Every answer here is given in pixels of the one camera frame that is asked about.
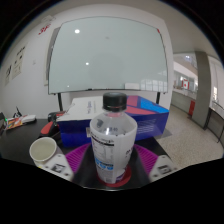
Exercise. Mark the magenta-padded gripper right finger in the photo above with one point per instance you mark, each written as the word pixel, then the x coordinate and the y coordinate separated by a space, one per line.
pixel 148 158

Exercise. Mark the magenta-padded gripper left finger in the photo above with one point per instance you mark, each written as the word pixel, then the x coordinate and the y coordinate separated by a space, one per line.
pixel 78 158

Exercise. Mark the clear black-capped drink bottle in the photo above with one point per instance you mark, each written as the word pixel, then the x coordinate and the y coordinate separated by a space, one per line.
pixel 113 143

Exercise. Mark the flat round red coaster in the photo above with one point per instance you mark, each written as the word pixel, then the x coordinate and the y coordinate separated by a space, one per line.
pixel 126 178

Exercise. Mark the blue box with red print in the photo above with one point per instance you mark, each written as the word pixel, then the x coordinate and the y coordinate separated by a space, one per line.
pixel 150 123

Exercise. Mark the white and yellow paper cup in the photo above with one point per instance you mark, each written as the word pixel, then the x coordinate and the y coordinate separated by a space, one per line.
pixel 42 150

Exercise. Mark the black and red object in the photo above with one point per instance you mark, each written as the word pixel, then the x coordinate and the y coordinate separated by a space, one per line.
pixel 49 126

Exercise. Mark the small white block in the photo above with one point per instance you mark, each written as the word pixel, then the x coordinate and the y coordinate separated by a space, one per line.
pixel 28 118

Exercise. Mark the red fire extinguisher box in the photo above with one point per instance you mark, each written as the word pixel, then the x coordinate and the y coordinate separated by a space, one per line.
pixel 192 107

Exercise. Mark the orange printed flat box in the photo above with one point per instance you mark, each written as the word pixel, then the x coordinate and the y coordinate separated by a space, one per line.
pixel 14 123

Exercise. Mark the large whiteboard on stand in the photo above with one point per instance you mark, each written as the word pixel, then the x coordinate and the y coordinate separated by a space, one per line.
pixel 106 53

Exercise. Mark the red and white wall sign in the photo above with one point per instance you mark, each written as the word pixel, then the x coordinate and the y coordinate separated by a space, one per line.
pixel 185 84

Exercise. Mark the small white wall poster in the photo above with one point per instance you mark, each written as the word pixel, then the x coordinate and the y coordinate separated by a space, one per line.
pixel 7 74

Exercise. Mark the large white wall poster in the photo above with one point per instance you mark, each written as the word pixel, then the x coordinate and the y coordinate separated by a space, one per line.
pixel 19 61

